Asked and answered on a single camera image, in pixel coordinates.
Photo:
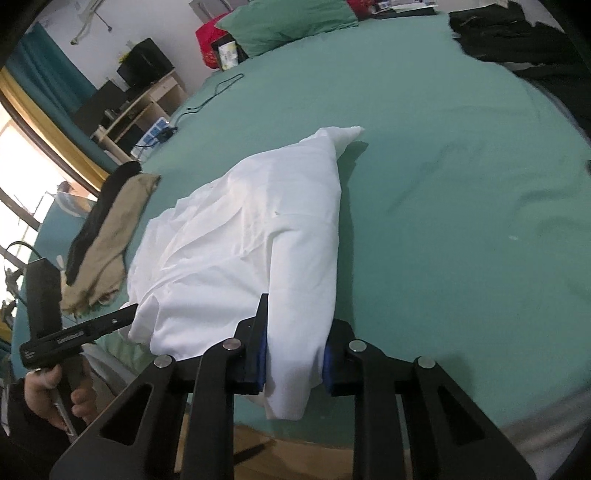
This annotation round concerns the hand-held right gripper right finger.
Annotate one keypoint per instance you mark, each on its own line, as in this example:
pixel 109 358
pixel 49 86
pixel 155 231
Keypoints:
pixel 328 369

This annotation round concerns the yellow window frame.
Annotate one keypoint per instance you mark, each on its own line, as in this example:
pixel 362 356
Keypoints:
pixel 55 143

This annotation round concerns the pile of books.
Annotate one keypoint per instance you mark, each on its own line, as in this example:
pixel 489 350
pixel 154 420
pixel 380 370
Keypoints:
pixel 401 5

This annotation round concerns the red cushion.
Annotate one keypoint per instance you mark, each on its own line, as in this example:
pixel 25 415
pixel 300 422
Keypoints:
pixel 207 34

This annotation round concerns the person's left forearm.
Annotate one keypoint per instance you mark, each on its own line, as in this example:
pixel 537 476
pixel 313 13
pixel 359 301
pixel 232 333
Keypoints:
pixel 27 443

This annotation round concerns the green pillow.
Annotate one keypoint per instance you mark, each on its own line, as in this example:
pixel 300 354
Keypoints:
pixel 286 23

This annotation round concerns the teal curtain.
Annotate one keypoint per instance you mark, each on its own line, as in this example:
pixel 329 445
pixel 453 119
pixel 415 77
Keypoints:
pixel 51 69

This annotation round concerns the pile of black clothes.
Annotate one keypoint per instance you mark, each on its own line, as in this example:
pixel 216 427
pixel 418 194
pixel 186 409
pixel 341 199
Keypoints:
pixel 508 32

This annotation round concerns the beige garment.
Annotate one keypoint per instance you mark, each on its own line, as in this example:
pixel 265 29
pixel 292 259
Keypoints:
pixel 106 244

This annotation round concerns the white shirt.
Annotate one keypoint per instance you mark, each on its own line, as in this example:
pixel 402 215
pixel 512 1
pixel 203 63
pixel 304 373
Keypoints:
pixel 231 230

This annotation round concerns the red cloth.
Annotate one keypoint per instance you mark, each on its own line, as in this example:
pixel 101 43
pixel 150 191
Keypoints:
pixel 358 5

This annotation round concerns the wooden desk shelf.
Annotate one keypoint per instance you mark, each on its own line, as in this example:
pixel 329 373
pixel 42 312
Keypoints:
pixel 161 90

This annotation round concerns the person's left hand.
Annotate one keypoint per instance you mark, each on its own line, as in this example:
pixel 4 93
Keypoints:
pixel 39 392

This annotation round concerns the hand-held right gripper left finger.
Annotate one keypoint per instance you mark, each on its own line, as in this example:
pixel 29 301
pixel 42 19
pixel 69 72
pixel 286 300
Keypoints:
pixel 262 364

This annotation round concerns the black charger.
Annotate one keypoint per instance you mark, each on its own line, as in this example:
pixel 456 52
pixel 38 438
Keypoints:
pixel 167 134

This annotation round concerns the black garment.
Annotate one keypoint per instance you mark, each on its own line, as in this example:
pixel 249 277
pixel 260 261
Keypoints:
pixel 115 182

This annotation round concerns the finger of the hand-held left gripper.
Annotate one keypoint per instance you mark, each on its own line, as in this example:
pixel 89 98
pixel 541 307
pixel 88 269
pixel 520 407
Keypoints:
pixel 113 321

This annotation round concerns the black computer tower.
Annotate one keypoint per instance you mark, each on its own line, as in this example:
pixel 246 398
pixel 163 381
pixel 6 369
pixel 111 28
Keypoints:
pixel 99 108

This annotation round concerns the white packet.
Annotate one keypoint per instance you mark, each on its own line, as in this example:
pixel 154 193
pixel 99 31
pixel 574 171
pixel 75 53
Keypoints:
pixel 229 54

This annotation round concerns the white power strip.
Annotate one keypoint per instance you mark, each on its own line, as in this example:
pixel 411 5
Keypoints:
pixel 154 129

